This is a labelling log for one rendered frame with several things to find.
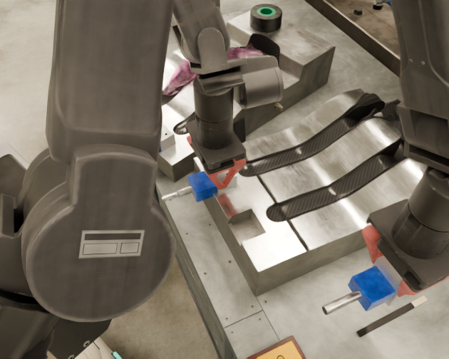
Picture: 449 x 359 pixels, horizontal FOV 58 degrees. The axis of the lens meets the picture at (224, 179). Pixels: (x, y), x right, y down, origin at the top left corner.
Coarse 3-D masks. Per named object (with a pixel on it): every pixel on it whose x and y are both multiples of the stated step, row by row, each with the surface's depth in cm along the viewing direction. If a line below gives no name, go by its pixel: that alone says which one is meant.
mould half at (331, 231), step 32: (352, 96) 81; (288, 128) 82; (320, 128) 80; (384, 128) 75; (320, 160) 76; (352, 160) 74; (224, 192) 71; (256, 192) 71; (288, 192) 71; (384, 192) 69; (224, 224) 71; (288, 224) 67; (320, 224) 67; (352, 224) 68; (256, 256) 63; (288, 256) 63; (320, 256) 68; (256, 288) 66
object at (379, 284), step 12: (384, 264) 54; (360, 276) 54; (372, 276) 55; (384, 276) 55; (396, 276) 53; (360, 288) 54; (372, 288) 53; (384, 288) 53; (396, 288) 53; (336, 300) 53; (348, 300) 53; (360, 300) 55; (372, 300) 52; (384, 300) 54; (396, 300) 55; (324, 312) 53
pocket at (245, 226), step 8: (232, 216) 68; (240, 216) 69; (248, 216) 70; (256, 216) 68; (232, 224) 70; (240, 224) 70; (248, 224) 70; (256, 224) 69; (240, 232) 69; (248, 232) 69; (256, 232) 69; (264, 232) 67; (240, 240) 66
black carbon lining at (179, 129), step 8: (256, 40) 101; (264, 40) 100; (256, 48) 103; (264, 48) 101; (272, 48) 99; (168, 96) 94; (184, 120) 88; (192, 120) 89; (176, 128) 87; (184, 128) 87
